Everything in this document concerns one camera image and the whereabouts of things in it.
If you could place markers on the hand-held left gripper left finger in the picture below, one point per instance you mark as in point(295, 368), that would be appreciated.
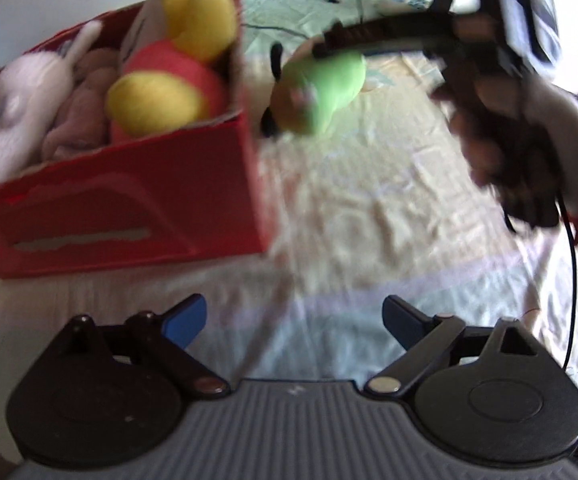
point(185, 320)

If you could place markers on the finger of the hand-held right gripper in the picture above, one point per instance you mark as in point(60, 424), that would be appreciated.
point(394, 27)

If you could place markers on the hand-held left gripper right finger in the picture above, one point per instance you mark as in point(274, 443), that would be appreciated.
point(406, 320)

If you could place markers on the green plush toy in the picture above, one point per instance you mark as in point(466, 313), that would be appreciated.
point(329, 90)

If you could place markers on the red cardboard box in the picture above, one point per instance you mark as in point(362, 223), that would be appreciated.
point(144, 200)

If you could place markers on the pink bear plush toy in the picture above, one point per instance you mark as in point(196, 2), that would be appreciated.
point(79, 115)

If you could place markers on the person's right hand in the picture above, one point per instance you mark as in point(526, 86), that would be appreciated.
point(559, 140)

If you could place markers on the yellow tiger plush toy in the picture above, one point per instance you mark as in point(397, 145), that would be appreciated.
point(189, 25)

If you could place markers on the white bunny plush toy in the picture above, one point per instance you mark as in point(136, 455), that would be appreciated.
point(19, 110)

